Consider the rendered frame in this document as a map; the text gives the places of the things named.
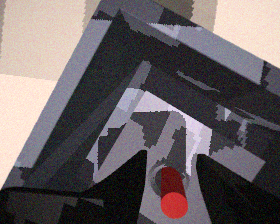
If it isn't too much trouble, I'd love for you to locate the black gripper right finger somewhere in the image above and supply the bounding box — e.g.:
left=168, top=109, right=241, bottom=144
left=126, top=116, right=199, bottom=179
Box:
left=196, top=154, right=280, bottom=224

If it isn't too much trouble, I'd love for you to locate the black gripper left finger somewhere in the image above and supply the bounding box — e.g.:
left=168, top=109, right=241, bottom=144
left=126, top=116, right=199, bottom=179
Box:
left=0, top=150, right=147, bottom=224

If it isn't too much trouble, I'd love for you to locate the dark grey open box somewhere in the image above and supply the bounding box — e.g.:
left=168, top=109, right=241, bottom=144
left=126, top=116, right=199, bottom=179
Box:
left=1, top=0, right=280, bottom=199

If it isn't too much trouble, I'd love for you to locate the red peg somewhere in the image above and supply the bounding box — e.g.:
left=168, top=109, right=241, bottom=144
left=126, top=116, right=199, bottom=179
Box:
left=161, top=167, right=188, bottom=219

